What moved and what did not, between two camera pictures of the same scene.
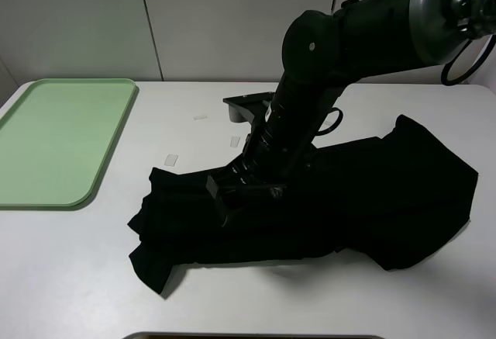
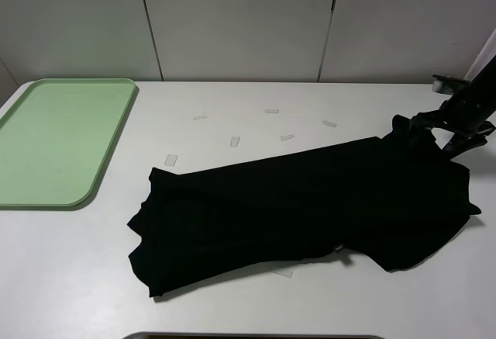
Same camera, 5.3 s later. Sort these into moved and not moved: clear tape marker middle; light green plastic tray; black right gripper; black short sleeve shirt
Moved: black right gripper
Not moved: light green plastic tray; black short sleeve shirt; clear tape marker middle
